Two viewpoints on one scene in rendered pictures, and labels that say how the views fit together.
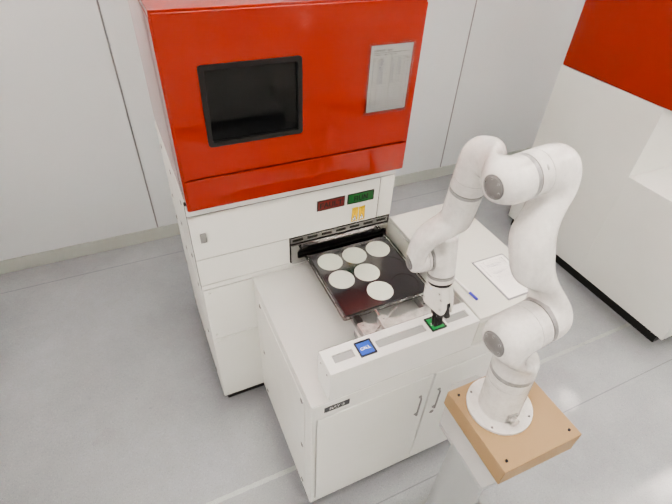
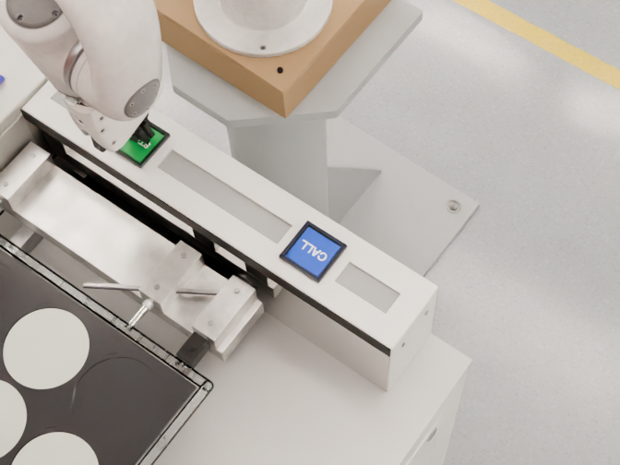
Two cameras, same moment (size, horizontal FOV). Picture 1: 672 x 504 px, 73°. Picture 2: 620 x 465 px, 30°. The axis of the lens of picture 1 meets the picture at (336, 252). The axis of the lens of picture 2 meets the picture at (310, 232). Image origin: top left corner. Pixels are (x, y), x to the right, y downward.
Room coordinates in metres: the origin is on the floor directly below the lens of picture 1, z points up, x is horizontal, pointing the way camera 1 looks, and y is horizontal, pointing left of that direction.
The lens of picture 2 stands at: (1.12, 0.42, 2.14)
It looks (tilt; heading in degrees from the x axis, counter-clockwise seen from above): 63 degrees down; 246
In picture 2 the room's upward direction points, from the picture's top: 4 degrees counter-clockwise
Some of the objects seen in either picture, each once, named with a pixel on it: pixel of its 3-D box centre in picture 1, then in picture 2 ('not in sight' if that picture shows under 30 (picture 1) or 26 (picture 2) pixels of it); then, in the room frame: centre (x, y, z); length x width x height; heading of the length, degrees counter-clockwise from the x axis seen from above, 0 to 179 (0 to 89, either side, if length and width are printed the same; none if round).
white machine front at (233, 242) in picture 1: (299, 225); not in sight; (1.41, 0.15, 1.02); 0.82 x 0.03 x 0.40; 117
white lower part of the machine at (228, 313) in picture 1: (277, 281); not in sight; (1.71, 0.30, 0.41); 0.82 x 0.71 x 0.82; 117
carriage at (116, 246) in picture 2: (404, 325); (126, 253); (1.07, -0.26, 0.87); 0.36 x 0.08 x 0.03; 117
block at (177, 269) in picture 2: (386, 326); (172, 276); (1.03, -0.19, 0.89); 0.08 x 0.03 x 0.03; 27
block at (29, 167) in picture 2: not in sight; (21, 174); (1.14, -0.41, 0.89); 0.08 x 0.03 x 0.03; 27
